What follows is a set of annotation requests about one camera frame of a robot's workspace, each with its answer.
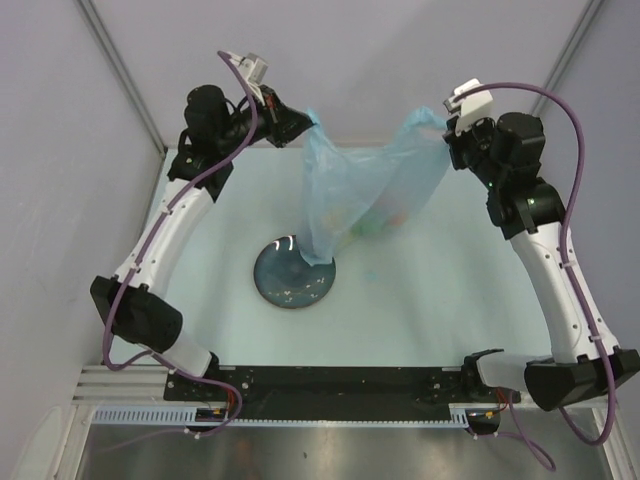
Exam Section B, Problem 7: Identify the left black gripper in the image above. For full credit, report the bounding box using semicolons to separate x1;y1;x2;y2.
216;86;315;155

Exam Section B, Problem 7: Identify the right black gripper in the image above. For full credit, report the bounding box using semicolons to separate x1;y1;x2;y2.
443;110;504;189

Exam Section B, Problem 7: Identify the light blue printed plastic bag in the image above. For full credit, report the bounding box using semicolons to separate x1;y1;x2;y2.
296;106;450;266

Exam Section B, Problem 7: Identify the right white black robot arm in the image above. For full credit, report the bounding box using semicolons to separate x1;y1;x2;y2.
443;112;639;411

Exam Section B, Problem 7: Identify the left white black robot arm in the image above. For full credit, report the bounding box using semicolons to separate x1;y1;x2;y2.
90;85;313;400

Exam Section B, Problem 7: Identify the dark blue ceramic plate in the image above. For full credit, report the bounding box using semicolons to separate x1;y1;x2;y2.
253;235;337;310

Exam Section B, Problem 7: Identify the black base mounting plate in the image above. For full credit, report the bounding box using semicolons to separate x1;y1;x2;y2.
163;364;522;421

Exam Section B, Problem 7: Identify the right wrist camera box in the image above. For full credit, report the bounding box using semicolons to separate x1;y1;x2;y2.
443;78;493;136

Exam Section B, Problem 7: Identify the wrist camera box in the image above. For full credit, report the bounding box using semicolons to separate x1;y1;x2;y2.
234;53;269;87
443;78;493;136

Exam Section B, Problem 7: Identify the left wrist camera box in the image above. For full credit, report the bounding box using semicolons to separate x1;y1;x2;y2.
234;53;269;87

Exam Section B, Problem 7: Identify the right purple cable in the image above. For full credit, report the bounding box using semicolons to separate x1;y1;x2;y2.
467;82;617;446

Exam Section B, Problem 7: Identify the purple cable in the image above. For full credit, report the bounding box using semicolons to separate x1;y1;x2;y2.
102;50;261;372
467;82;617;446

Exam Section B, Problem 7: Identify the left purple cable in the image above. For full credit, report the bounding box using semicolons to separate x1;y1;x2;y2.
102;50;261;372

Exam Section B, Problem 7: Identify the right corner aluminium post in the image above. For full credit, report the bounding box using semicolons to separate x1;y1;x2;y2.
543;0;609;94

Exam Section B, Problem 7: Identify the corner aluminium post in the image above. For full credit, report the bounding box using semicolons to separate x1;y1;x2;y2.
74;0;168;159
543;0;609;94

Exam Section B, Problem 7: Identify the left corner aluminium post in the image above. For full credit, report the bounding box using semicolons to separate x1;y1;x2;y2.
74;0;168;159

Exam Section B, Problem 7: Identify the aluminium frame rail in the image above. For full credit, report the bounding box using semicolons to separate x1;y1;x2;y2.
72;365;168;405

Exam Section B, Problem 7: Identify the white slotted cable duct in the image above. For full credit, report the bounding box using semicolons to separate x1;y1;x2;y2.
92;406;469;429

